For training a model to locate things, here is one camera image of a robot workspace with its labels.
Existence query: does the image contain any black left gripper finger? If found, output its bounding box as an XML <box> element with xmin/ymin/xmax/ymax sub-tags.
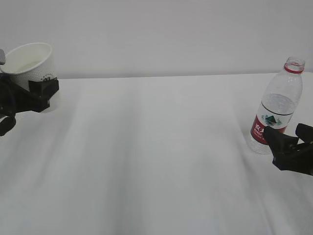
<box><xmin>14</xmin><ymin>79</ymin><xmax>59</xmax><ymax>113</ymax></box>

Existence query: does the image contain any Nongfu Spring water bottle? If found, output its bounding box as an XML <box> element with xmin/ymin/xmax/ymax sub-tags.
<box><xmin>248</xmin><ymin>57</ymin><xmax>305</xmax><ymax>154</ymax></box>

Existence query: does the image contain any white paper cup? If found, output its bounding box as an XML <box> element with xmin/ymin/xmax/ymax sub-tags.
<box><xmin>0</xmin><ymin>43</ymin><xmax>57</xmax><ymax>91</ymax></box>

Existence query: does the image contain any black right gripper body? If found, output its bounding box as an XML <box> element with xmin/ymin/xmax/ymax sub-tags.
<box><xmin>272</xmin><ymin>143</ymin><xmax>313</xmax><ymax>176</ymax></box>

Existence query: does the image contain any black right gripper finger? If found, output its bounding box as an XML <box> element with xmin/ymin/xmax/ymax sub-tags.
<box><xmin>295</xmin><ymin>123</ymin><xmax>313</xmax><ymax>143</ymax></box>
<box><xmin>263</xmin><ymin>126</ymin><xmax>299</xmax><ymax>154</ymax></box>

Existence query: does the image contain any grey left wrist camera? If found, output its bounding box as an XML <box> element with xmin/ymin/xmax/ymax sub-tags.
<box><xmin>0</xmin><ymin>49</ymin><xmax>6</xmax><ymax>65</ymax></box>

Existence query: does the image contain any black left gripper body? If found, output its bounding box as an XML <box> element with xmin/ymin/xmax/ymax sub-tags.
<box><xmin>0</xmin><ymin>73</ymin><xmax>32</xmax><ymax>115</ymax></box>

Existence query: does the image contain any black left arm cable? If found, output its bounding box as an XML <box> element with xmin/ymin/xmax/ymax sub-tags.
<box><xmin>0</xmin><ymin>80</ymin><xmax>17</xmax><ymax>137</ymax></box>

